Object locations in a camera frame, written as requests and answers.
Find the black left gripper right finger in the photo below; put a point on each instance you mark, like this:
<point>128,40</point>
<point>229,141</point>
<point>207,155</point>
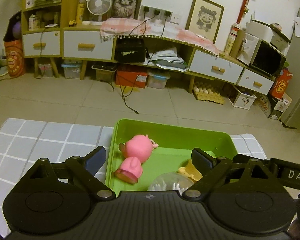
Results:
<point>213,171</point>

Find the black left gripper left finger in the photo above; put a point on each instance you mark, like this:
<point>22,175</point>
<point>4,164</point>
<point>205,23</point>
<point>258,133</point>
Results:
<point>84,169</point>

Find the yellow toy pot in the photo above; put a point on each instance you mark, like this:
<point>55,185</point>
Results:
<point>190,171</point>

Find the clear cotton swab jar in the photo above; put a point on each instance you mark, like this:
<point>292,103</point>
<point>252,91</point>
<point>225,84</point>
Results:
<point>171,182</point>

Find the pink round toy figure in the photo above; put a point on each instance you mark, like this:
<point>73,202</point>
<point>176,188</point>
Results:
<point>140,146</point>

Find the small pink pig toy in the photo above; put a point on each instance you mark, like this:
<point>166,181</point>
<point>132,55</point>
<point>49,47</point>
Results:
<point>130,170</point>

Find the grey checkered floor mat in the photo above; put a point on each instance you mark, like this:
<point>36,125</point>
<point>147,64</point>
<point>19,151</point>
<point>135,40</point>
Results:
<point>23,142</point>

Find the white storage crate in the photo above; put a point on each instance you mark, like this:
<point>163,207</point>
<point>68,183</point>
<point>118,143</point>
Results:
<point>239,97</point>

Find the egg carton tray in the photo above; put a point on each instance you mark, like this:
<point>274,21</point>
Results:
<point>206,92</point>

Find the red gift box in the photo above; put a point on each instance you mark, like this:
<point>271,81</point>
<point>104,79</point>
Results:
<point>280,85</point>

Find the red cardboard box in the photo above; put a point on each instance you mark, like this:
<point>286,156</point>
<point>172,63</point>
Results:
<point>131,76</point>

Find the clear plastic storage box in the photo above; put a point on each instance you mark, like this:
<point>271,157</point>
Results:
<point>157,79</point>

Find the grey refrigerator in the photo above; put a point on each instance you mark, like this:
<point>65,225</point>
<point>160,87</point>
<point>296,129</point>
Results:
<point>291,117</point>

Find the stack of folded papers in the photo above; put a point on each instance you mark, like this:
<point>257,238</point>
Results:
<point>168,59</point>

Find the black microwave oven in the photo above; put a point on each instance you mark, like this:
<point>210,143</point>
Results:
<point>267,59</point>

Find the black bag on shelf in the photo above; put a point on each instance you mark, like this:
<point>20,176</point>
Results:
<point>130,50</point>

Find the orange printed bucket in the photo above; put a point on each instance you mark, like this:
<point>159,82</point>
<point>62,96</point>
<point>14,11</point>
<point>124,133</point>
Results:
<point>15,58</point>

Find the wooden tv cabinet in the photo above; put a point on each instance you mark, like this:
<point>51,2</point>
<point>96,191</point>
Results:
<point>50,30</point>

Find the pink checkered cloth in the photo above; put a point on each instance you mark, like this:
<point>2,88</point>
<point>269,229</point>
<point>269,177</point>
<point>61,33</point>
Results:
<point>126,27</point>

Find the framed cartoon girl drawing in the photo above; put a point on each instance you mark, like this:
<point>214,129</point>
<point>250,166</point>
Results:
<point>205,18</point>

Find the framed cat picture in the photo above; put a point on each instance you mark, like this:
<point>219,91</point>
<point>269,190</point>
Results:
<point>125,9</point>

